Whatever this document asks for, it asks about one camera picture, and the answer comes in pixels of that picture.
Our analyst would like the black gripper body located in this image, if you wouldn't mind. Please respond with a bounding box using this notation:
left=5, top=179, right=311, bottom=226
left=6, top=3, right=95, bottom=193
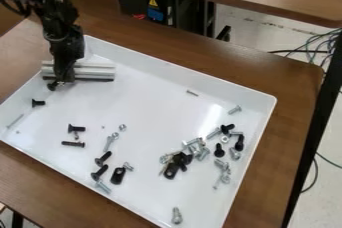
left=42, top=25, right=87, bottom=64

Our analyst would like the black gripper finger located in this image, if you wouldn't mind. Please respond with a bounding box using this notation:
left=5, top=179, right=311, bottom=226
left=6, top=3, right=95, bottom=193
left=53, top=59, right=78, bottom=84

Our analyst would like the grey metal bar tool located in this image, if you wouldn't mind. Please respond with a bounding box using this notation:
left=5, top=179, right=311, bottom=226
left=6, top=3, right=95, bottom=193
left=40, top=58, right=118, bottom=82

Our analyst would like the pile of screws and nuts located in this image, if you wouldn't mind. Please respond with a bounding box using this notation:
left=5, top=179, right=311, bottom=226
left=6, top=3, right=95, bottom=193
left=60, top=122, right=137, bottom=195
left=156, top=104, right=248, bottom=191

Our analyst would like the black equipment box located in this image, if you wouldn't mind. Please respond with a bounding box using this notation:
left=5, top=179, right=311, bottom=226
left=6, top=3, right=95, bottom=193
left=114, top=0, right=218, bottom=38

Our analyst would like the white tray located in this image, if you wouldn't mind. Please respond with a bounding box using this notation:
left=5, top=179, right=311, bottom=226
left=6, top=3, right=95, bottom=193
left=0, top=34, right=278, bottom=228

